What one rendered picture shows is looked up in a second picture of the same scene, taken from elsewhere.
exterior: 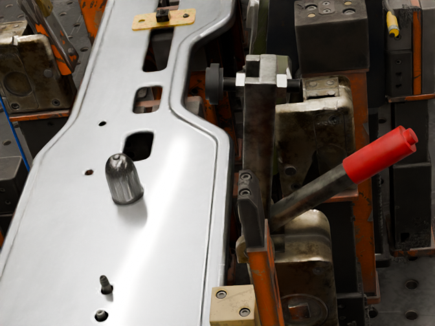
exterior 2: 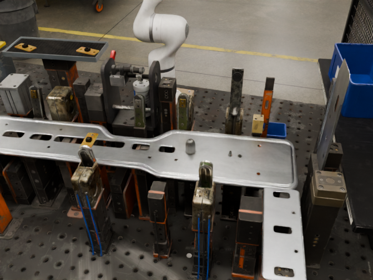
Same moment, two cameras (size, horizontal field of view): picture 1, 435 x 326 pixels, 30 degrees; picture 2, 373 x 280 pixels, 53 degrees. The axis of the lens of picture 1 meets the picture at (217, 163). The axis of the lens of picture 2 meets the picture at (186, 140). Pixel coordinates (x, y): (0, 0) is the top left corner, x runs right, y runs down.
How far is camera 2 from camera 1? 1.21 m
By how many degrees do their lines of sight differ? 67
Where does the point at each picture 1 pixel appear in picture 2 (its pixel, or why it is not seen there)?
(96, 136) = (156, 158)
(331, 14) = (170, 81)
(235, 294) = (256, 116)
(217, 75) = (240, 73)
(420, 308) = not seen: hidden behind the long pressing
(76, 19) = not seen: outside the picture
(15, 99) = (95, 198)
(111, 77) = (120, 155)
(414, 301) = not seen: hidden behind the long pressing
